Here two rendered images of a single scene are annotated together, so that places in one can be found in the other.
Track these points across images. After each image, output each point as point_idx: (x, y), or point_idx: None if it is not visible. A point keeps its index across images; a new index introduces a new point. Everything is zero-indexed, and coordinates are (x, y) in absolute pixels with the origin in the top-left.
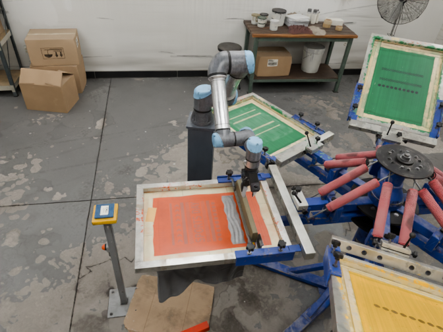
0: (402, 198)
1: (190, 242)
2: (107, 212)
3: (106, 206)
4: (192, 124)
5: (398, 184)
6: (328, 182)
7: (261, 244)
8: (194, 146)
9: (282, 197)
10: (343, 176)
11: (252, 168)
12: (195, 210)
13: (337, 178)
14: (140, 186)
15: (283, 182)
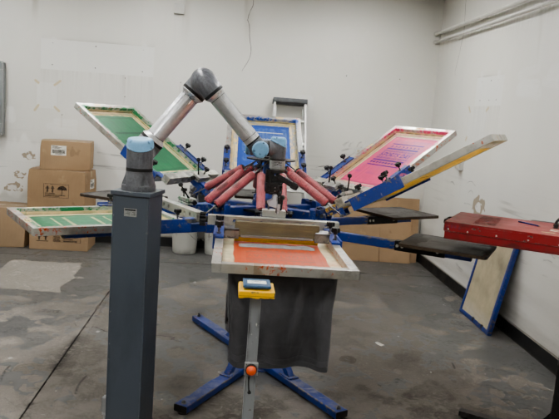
0: None
1: (313, 261)
2: (261, 281)
3: (249, 281)
4: (148, 192)
5: None
6: None
7: (326, 232)
8: (151, 228)
9: (265, 219)
10: (261, 188)
11: (283, 170)
12: (261, 255)
13: (259, 192)
14: (217, 262)
15: (240, 215)
